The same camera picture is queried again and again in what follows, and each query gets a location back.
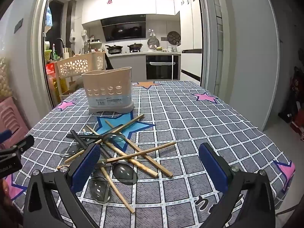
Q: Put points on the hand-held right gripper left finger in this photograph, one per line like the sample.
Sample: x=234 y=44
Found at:
x=86 y=165

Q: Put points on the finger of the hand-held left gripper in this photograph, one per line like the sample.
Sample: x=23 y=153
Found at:
x=4 y=135
x=22 y=144

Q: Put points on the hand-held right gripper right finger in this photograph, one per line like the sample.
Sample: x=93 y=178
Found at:
x=212 y=168

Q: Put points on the dark clear plastic spoon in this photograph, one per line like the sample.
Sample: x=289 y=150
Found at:
x=114 y=141
x=124 y=174
x=68 y=152
x=99 y=191

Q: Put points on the bamboo chopstick with patterned tip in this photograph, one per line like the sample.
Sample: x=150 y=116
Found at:
x=118 y=192

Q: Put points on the beige plastic utensil holder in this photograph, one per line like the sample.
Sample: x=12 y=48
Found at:
x=106 y=83

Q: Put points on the pink plastic stool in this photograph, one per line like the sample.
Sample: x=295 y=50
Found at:
x=11 y=118

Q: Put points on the grey checkered star tablecloth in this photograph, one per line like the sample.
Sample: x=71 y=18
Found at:
x=194 y=128

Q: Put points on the clear bag of pale goods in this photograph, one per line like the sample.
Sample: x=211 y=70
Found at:
x=4 y=78

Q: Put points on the yellow oil bottle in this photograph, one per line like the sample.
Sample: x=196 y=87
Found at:
x=57 y=84

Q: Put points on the red packet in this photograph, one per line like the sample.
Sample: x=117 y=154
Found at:
x=50 y=68

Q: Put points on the green plastic basket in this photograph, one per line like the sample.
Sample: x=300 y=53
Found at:
x=47 y=55

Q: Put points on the beige flower-hole plastic basket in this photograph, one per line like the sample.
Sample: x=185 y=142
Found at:
x=76 y=65

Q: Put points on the dark chair back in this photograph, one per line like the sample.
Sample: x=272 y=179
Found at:
x=108 y=61

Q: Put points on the kitchen faucet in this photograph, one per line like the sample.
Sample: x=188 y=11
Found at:
x=61 y=43

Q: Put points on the black built-in oven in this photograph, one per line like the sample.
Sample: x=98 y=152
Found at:
x=161 y=67

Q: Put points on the black wok with lid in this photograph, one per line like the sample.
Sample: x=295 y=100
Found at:
x=114 y=48

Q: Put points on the round hanging baking pan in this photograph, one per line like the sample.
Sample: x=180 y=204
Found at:
x=173 y=38

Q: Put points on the black range hood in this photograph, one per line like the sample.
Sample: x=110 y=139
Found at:
x=123 y=29

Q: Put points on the white refrigerator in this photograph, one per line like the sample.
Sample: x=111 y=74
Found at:
x=190 y=28

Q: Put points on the white upper kitchen cabinets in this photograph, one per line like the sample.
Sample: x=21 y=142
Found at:
x=133 y=2

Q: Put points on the dark wall switch panel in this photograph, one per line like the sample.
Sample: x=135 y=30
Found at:
x=18 y=25

